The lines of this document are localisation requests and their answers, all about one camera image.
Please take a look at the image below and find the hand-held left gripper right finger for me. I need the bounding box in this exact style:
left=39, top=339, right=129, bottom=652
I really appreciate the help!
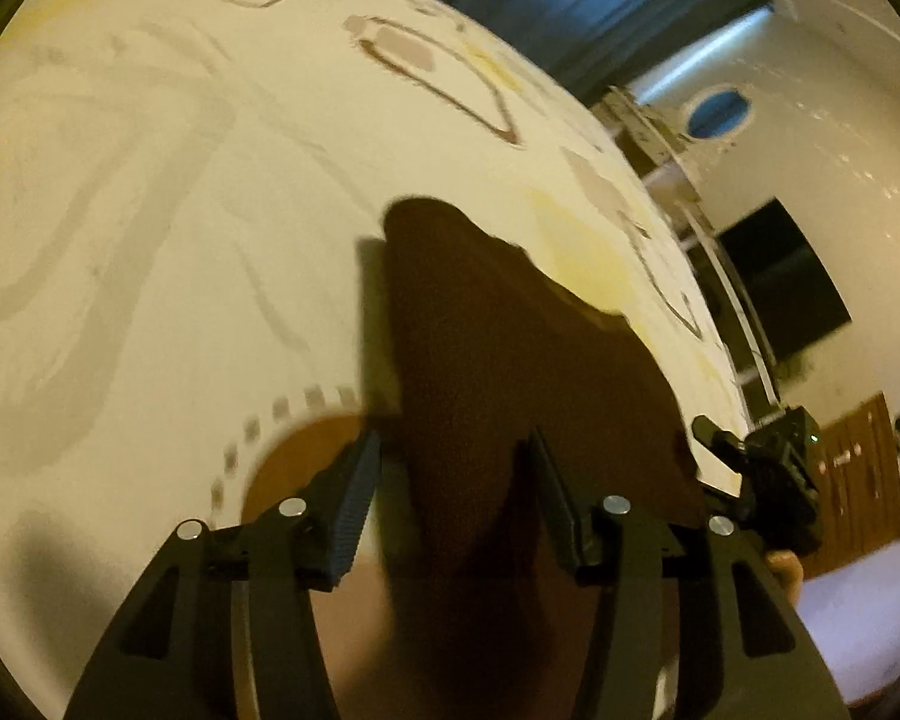
left=529, top=427, right=848, bottom=720

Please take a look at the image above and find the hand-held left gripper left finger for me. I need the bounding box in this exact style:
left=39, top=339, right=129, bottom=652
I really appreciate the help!
left=64, top=427, right=382, bottom=720

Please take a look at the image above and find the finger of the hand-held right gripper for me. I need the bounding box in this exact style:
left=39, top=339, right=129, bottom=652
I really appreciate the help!
left=691, top=415, right=752, bottom=479

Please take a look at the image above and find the brown checkered garment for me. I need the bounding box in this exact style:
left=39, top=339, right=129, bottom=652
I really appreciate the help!
left=315, top=195, right=710, bottom=720

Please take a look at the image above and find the person's right hand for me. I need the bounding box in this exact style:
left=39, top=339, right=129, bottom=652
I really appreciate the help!
left=763, top=549, right=805, bottom=607

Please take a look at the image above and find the wooden cabinet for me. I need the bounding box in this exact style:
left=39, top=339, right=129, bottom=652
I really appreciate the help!
left=802, top=390, right=900, bottom=578

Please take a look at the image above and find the black television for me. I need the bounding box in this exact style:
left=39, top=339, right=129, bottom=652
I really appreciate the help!
left=716, top=197, right=852, bottom=357

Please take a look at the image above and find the patterned white bedsheet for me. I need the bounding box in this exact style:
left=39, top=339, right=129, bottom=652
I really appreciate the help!
left=0, top=0, right=777, bottom=720

